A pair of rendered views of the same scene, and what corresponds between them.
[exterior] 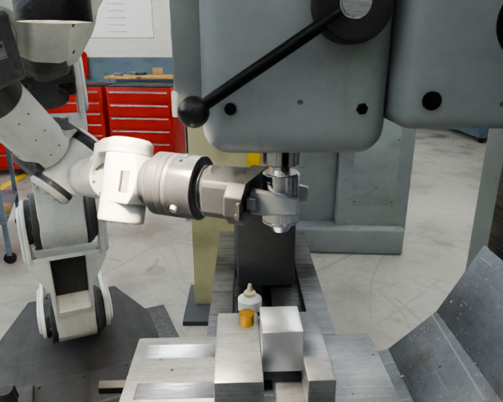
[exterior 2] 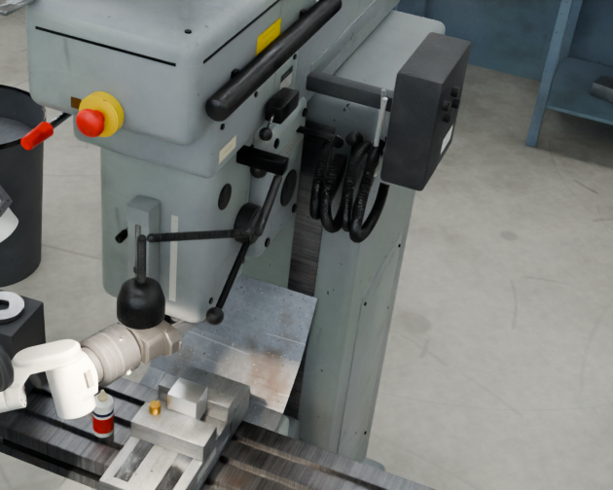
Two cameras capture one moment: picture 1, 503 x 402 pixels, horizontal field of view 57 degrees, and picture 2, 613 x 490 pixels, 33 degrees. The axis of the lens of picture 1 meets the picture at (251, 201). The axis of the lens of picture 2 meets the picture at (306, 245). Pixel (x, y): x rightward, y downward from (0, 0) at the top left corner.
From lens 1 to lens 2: 163 cm
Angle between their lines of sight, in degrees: 65
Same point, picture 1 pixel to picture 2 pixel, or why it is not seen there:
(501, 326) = (232, 306)
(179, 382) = (166, 471)
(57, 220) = not seen: outside the picture
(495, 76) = (279, 217)
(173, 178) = (128, 353)
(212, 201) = (155, 350)
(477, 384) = (237, 348)
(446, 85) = (270, 232)
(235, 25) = (213, 262)
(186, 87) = not seen: hidden behind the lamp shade
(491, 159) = not seen: hidden behind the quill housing
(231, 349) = (178, 428)
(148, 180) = (113, 366)
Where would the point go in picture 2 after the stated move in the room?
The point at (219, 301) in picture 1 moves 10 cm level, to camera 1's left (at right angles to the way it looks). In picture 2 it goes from (31, 430) to (0, 463)
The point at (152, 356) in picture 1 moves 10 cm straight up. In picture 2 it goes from (129, 477) to (129, 438)
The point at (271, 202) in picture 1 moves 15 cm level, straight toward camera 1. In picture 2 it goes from (182, 329) to (257, 357)
